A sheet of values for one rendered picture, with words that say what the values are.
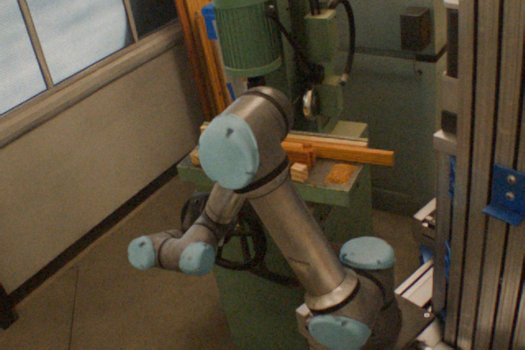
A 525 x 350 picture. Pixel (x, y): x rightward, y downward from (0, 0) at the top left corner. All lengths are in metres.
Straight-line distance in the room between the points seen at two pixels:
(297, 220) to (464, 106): 0.36
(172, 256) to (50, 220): 1.79
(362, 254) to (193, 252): 0.36
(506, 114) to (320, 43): 0.95
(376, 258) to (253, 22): 0.78
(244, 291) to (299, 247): 1.13
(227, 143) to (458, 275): 0.61
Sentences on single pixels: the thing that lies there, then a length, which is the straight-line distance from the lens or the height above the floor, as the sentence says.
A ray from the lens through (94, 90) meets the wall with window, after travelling 3.01.
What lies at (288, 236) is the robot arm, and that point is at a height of 1.20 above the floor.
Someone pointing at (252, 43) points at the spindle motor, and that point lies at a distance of 1.65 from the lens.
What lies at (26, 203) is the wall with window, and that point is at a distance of 2.90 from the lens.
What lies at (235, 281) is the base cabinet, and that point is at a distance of 2.13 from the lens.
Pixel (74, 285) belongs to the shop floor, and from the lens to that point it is 3.03.
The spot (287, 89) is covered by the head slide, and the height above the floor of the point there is 1.08.
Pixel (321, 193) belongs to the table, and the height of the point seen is 0.88.
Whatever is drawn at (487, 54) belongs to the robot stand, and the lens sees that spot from 0.99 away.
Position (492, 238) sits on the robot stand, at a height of 1.10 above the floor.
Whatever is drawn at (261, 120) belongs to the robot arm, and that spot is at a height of 1.41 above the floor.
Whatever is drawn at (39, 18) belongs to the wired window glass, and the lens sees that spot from 2.89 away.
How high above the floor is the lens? 1.85
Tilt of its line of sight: 31 degrees down
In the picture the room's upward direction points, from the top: 10 degrees counter-clockwise
